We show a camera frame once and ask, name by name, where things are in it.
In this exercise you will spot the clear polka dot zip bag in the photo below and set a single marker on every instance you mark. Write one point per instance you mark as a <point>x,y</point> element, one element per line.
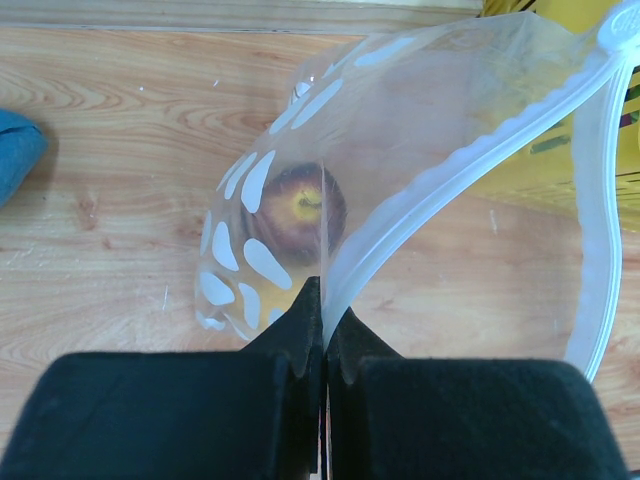
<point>410,124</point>

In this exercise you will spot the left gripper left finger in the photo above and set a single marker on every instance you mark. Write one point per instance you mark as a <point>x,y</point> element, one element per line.
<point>253,413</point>

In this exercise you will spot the red apple toy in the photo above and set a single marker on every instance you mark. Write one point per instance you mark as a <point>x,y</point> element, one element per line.
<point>290,215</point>

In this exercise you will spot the yellow plastic basket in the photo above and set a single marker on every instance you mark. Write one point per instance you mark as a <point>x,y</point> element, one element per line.
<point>541,174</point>

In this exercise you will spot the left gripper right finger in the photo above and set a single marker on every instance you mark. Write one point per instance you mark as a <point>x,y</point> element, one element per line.
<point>392,417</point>

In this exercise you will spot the wooden clothes rack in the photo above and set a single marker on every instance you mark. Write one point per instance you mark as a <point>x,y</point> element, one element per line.
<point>279,16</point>

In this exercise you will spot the blue crumpled cloth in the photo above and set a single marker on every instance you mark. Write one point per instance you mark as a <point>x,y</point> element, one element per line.
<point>23,144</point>

